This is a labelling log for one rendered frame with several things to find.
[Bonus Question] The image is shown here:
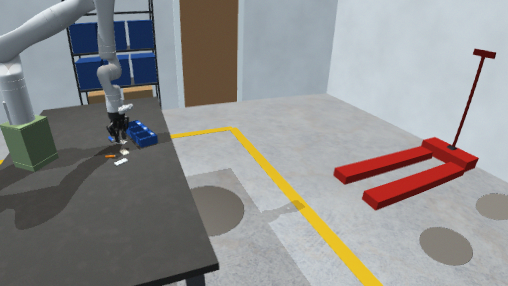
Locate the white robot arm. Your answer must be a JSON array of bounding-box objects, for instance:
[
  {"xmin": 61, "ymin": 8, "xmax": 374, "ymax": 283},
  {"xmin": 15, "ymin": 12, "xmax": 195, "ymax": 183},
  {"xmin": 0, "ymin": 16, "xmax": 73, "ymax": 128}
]
[{"xmin": 0, "ymin": 0, "xmax": 133, "ymax": 125}]

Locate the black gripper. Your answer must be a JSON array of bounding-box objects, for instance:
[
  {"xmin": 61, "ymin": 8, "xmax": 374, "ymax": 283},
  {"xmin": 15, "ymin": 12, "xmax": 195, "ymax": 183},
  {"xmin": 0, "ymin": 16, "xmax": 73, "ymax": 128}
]
[{"xmin": 107, "ymin": 111, "xmax": 129, "ymax": 143}]

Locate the blue three-compartment bin rack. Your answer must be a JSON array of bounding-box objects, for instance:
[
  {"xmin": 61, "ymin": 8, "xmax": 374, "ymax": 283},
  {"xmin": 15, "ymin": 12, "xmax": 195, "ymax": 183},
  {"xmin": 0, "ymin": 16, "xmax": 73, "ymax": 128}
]
[{"xmin": 126, "ymin": 120, "xmax": 158, "ymax": 148}]

